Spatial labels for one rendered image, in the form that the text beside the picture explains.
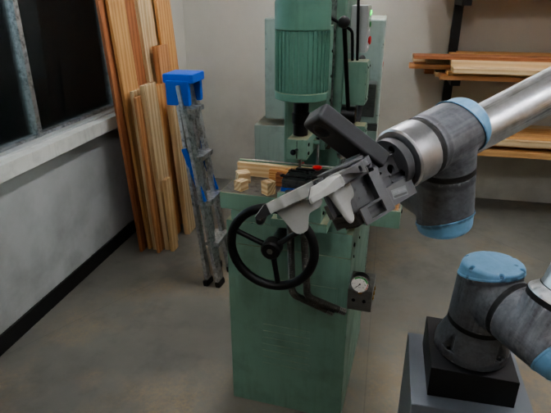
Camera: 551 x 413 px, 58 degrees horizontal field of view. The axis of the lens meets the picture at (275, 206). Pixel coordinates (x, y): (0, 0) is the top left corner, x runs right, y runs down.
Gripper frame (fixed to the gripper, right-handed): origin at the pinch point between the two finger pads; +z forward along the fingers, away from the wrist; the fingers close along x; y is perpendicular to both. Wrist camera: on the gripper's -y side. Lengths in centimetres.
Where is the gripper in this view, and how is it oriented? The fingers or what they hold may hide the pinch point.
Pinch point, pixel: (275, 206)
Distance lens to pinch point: 60.1
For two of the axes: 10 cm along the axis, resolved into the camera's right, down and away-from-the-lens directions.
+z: -7.9, 4.1, -4.5
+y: 4.3, 9.0, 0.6
